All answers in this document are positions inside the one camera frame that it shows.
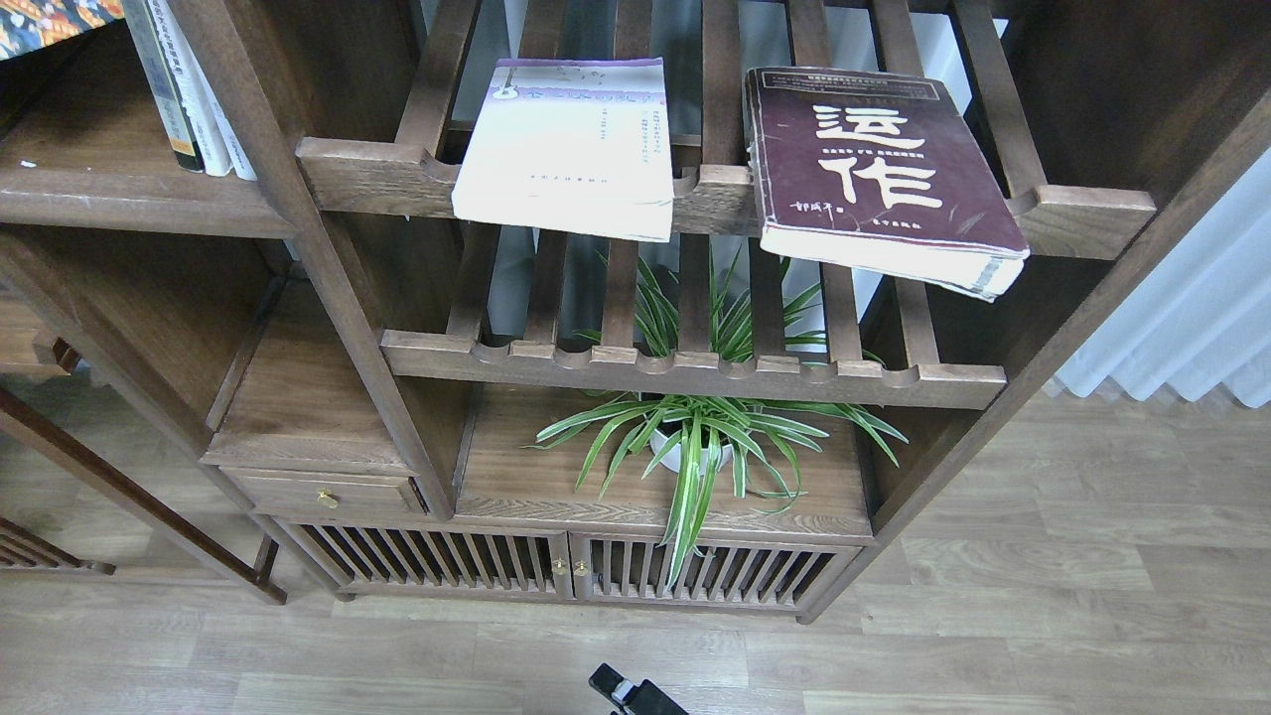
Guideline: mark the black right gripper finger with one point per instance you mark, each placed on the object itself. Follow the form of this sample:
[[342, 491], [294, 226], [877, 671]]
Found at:
[[630, 698]]

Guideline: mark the green yellow paperback book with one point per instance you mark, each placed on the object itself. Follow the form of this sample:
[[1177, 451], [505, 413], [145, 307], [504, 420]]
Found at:
[[27, 26]]

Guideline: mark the green spider plant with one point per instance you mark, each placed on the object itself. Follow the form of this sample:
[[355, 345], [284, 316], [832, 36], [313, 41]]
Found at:
[[701, 427]]

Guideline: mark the brass drawer knob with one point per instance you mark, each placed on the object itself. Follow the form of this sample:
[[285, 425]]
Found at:
[[327, 500]]

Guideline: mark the dark wooden bookshelf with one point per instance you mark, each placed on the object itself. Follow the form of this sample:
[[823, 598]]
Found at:
[[328, 327]]

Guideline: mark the white purple paperback book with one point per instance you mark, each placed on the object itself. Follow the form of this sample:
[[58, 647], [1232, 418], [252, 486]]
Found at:
[[575, 146]]

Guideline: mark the maroon thick book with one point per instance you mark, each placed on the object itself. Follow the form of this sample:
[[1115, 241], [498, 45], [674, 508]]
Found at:
[[878, 171]]

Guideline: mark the white curtain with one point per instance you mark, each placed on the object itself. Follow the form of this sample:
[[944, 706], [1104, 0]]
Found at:
[[1201, 319]]

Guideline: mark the dark spine upright book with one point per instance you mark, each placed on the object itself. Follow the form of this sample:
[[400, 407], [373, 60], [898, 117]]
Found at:
[[161, 82]]

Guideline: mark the thin white upright book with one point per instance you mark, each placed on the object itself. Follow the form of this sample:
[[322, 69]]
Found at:
[[241, 165]]

